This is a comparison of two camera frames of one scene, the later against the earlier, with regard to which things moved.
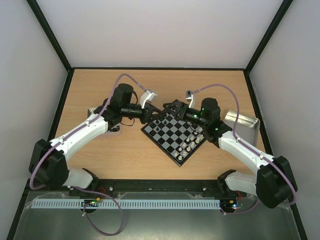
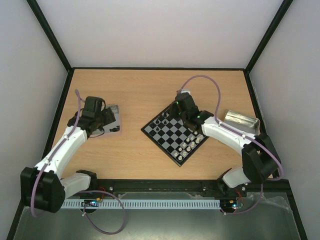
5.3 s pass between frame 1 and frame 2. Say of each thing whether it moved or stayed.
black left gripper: moved
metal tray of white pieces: stayed
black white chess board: stayed
